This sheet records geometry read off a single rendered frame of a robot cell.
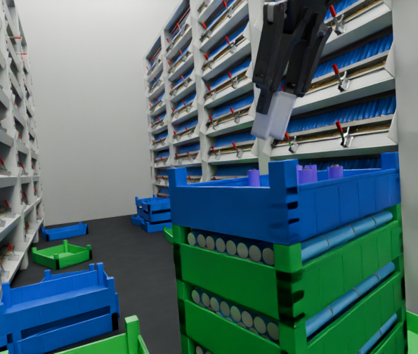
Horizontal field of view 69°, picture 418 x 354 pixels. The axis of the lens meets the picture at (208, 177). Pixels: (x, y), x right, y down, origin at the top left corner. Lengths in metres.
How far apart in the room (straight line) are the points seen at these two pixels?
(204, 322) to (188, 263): 0.08
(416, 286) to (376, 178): 0.65
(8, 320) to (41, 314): 0.07
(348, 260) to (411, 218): 0.64
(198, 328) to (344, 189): 0.26
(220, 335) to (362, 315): 0.18
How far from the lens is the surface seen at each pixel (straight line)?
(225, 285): 0.38
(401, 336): 0.60
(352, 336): 0.44
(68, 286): 1.20
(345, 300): 0.43
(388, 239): 0.52
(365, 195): 0.44
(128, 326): 0.55
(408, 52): 1.04
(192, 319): 0.46
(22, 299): 1.20
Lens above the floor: 0.48
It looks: 2 degrees down
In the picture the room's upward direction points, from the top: 4 degrees counter-clockwise
